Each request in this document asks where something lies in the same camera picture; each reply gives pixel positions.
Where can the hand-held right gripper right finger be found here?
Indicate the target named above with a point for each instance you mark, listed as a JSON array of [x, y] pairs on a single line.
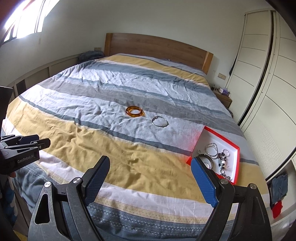
[[203, 180]]

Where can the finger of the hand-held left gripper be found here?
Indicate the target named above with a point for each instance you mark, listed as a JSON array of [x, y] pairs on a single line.
[[20, 139], [42, 143]]

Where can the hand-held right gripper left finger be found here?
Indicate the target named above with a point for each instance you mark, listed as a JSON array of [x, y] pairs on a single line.
[[97, 178]]

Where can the dark brown bangle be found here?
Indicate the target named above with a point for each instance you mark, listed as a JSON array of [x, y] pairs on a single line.
[[209, 160]]

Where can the red shallow box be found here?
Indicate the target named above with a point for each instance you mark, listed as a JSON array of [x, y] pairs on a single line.
[[232, 160]]

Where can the person's left hand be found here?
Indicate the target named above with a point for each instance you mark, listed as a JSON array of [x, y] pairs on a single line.
[[13, 174]]

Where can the low beige cabinet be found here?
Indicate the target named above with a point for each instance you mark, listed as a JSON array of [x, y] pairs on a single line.
[[41, 74]]

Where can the amber bangle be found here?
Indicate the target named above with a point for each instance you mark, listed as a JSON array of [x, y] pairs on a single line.
[[130, 113]]

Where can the blue jeans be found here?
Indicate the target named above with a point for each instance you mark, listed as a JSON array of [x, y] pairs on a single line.
[[278, 187]]

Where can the thin silver bangle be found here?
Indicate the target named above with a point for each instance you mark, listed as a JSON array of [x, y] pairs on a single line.
[[153, 122]]

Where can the red cloth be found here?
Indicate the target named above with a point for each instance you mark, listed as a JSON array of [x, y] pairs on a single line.
[[277, 208]]

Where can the wooden nightstand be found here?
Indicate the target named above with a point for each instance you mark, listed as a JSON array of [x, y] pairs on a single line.
[[223, 98]]

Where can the purple tissue box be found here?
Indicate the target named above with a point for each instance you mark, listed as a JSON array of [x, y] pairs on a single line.
[[224, 91]]

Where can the blue crumpled cloth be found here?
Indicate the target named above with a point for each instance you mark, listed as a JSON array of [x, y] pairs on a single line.
[[91, 56]]

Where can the window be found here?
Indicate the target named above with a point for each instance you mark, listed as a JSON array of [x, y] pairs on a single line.
[[25, 18]]

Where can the white sliding wardrobe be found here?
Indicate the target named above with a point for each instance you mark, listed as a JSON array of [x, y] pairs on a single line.
[[272, 81]]

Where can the wooden headboard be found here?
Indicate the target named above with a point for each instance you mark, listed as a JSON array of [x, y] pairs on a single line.
[[157, 47]]

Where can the gold wall switch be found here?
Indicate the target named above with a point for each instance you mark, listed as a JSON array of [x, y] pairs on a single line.
[[222, 76]]

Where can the wall socket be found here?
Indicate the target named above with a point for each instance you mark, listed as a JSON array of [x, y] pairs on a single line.
[[97, 48]]

